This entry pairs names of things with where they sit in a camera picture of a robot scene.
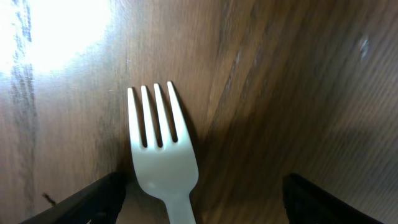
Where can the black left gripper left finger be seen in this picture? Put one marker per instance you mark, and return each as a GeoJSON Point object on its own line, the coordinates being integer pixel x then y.
{"type": "Point", "coordinates": [100, 202]}

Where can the white plastic fork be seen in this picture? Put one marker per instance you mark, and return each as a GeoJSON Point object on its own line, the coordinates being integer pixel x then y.
{"type": "Point", "coordinates": [170, 172]}

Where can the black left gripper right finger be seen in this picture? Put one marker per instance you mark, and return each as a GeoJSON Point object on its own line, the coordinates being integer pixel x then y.
{"type": "Point", "coordinates": [307, 203]}

